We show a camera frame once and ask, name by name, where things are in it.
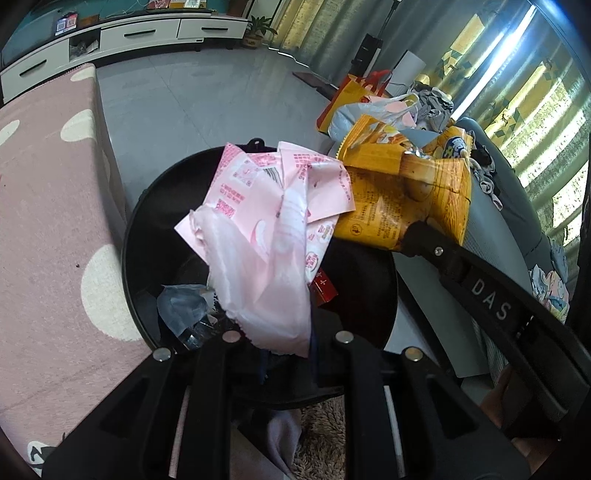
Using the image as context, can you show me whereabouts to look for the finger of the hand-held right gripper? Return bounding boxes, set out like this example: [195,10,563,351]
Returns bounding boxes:
[402,220,466,283]

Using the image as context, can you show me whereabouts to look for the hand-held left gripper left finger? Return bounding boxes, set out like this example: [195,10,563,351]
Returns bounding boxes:
[41,330,260,480]

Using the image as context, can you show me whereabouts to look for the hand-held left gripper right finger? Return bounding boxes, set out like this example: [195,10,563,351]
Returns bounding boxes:
[331,330,532,480]

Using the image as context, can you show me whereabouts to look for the yellow snack bag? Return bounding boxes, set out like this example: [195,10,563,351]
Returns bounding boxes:
[333,114,475,252]

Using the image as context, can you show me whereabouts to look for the clear plastic wrapper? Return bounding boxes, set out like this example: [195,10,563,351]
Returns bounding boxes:
[157,284,223,352]

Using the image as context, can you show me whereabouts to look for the pink plastic bag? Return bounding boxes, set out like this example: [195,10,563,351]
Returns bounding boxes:
[174,142,355,357]

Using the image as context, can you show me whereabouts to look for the black trash bin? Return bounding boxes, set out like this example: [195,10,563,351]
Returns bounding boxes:
[121,137,399,357]

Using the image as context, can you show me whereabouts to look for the cartoon printed cushion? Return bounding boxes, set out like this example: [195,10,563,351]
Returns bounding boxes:
[529,263,572,324]

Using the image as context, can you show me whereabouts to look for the grey sofa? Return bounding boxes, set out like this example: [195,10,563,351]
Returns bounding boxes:
[383,117,571,380]

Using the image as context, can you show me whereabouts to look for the beige fluffy rug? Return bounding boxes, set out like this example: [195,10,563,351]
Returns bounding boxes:
[295,396,348,480]

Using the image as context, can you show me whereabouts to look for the small red carton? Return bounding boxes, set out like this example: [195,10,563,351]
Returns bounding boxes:
[310,270,340,308]

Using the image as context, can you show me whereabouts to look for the grey clothes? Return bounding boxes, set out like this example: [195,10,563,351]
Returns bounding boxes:
[411,80,456,132]

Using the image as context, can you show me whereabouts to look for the white bag with pink spots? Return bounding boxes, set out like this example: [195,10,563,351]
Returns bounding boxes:
[328,92,422,141]

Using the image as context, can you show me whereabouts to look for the yellow red shopping bag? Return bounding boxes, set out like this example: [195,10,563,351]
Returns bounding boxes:
[318,71,393,134]

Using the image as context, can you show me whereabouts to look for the patterned curtain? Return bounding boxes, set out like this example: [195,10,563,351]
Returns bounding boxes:
[259,0,591,241]

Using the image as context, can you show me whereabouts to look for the potted plant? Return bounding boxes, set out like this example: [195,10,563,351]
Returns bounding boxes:
[242,16,279,49]

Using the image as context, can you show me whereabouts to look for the white tv cabinet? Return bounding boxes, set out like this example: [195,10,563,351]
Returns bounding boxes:
[0,11,250,100]

